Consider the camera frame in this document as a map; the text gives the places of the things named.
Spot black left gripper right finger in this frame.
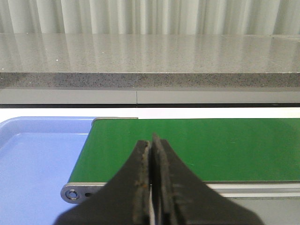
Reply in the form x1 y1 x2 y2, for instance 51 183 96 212
151 134 263 225

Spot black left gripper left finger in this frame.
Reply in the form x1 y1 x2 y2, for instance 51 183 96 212
55 141 150 225

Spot green conveyor belt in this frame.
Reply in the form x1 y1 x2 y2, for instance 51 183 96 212
68 118 300 183

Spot blue plastic tray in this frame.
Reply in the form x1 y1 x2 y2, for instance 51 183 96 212
0 117 93 225

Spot grey granite counter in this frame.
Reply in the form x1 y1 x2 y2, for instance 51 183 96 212
0 33 300 104

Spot white pleated curtain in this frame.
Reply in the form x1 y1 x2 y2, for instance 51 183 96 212
0 0 300 35

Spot aluminium conveyor frame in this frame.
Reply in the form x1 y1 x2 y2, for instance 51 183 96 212
60 116 300 204

